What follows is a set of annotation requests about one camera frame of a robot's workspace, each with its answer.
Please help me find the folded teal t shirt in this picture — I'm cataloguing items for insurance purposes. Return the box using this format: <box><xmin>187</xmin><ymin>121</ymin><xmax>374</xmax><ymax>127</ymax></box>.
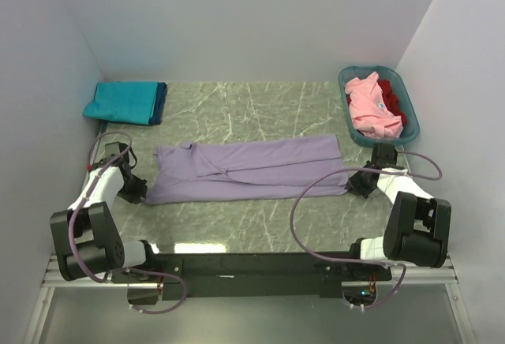
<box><xmin>83</xmin><ymin>81</ymin><xmax>159</xmax><ymax>125</ymax></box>

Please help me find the teal plastic basket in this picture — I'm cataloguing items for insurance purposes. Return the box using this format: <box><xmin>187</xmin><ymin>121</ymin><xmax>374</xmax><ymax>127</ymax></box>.
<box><xmin>338</xmin><ymin>65</ymin><xmax>420</xmax><ymax>148</ymax></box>

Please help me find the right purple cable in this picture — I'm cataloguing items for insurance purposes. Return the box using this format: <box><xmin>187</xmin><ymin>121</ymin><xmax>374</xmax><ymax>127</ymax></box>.
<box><xmin>290</xmin><ymin>150</ymin><xmax>443</xmax><ymax>309</ymax></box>

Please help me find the black base beam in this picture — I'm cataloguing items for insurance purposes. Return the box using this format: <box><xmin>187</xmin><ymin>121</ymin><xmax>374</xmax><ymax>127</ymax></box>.
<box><xmin>110</xmin><ymin>251</ymin><xmax>391</xmax><ymax>301</ymax></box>

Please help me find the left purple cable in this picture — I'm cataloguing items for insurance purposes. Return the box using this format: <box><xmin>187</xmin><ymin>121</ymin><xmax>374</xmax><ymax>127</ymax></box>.
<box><xmin>66</xmin><ymin>131</ymin><xmax>187</xmax><ymax>316</ymax></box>

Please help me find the pink t shirt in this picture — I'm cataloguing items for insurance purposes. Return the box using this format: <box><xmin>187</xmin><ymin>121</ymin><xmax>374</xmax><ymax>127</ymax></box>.
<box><xmin>345</xmin><ymin>72</ymin><xmax>404</xmax><ymax>140</ymax></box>

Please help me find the purple cable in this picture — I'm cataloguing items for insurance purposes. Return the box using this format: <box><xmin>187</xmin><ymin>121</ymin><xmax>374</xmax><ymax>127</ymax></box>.
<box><xmin>66</xmin><ymin>131</ymin><xmax>187</xmax><ymax>316</ymax></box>
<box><xmin>290</xmin><ymin>150</ymin><xmax>443</xmax><ymax>309</ymax></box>

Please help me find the purple t shirt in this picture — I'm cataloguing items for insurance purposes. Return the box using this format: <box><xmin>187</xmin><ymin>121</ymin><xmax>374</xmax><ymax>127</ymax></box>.
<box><xmin>145</xmin><ymin>135</ymin><xmax>348</xmax><ymax>205</ymax></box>

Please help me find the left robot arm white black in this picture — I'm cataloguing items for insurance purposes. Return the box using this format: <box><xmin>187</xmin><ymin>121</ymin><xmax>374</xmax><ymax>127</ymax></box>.
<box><xmin>50</xmin><ymin>141</ymin><xmax>158</xmax><ymax>282</ymax></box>

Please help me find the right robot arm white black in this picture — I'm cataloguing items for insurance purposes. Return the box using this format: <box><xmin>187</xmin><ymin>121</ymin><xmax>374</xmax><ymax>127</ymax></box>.
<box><xmin>346</xmin><ymin>143</ymin><xmax>451</xmax><ymax>280</ymax></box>

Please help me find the red t shirt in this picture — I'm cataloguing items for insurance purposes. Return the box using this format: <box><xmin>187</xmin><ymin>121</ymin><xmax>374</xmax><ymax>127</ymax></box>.
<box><xmin>377</xmin><ymin>79</ymin><xmax>408</xmax><ymax>126</ymax></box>

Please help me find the folded dark blue t shirt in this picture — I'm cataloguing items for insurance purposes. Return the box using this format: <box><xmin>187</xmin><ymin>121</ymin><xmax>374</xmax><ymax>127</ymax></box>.
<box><xmin>149</xmin><ymin>82</ymin><xmax>167</xmax><ymax>125</ymax></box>

